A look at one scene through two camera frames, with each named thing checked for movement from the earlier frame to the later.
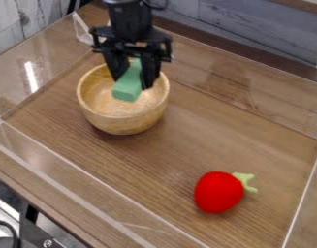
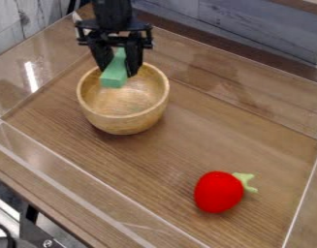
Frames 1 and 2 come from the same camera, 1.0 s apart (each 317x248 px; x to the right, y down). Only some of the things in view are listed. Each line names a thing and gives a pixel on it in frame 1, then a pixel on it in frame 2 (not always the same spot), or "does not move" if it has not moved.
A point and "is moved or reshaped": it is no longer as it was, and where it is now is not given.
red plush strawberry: x=218 y=191 does not move
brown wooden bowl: x=114 y=115 does not move
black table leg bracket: x=32 y=235 does not move
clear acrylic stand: x=83 y=31 does not move
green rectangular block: x=127 y=88 is moved or reshaped
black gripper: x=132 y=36 → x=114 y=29
